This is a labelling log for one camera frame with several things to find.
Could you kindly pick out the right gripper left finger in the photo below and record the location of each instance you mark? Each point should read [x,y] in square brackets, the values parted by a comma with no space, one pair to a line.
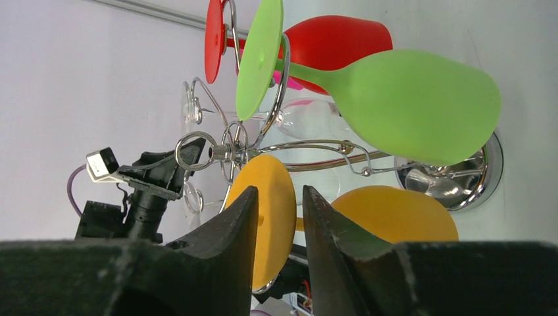
[209,271]

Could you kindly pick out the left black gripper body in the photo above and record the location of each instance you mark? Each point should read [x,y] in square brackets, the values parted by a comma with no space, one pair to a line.
[156,179]

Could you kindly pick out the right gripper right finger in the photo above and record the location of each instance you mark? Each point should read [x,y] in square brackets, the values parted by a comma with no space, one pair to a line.
[353,272]

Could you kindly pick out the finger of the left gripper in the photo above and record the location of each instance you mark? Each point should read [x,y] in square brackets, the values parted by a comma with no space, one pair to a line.
[190,153]

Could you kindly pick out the orange wine glass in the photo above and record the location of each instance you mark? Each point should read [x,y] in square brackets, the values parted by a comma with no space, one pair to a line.
[392,214]

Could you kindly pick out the clear wine glass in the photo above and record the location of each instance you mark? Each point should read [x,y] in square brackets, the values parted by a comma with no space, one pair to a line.
[302,119]

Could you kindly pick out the chrome wine glass rack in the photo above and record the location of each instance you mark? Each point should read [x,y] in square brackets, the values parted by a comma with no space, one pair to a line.
[313,155]

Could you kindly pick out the red wine glass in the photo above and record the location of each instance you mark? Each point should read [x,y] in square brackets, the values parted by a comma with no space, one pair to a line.
[327,42]

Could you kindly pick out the green wine glass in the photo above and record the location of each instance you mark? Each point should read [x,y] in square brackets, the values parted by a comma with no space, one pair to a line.
[404,102]

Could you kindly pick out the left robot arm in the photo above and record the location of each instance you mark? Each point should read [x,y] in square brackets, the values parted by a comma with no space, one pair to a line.
[103,220]

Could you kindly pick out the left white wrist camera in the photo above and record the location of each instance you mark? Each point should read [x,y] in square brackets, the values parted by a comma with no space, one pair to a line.
[102,166]

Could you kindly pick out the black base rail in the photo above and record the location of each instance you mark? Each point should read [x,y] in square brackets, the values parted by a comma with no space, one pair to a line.
[290,293]

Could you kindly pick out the left aluminium frame post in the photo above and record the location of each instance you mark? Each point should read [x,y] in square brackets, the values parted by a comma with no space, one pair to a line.
[159,12]

